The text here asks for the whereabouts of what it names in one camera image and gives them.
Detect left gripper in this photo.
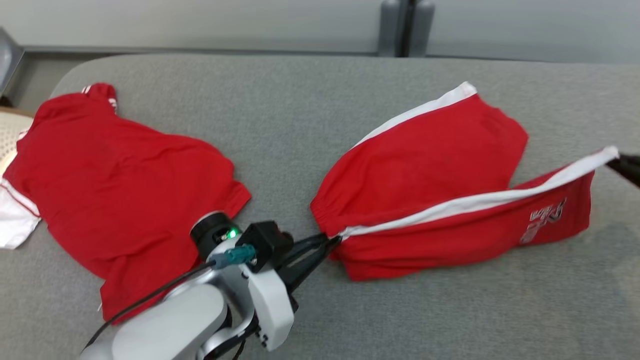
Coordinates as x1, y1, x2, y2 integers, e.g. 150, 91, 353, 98
190, 212, 344, 352

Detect red shorts with white stripes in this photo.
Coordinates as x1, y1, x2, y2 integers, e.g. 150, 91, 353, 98
310, 81, 621, 282

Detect white perforated laundry basket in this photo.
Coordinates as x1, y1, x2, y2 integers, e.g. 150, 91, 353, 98
0, 106, 35, 173

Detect black cable with teal connector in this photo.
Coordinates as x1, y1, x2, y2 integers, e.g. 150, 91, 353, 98
82, 244, 257, 353

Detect grey cylindrical post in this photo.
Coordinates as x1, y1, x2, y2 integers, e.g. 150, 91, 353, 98
410, 0, 436, 57
378, 0, 408, 57

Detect grey angled panel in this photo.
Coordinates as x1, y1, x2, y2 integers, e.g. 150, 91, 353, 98
0, 27, 26, 96

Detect red jersey with white sleeves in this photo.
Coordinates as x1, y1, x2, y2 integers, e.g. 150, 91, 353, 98
0, 82, 252, 325

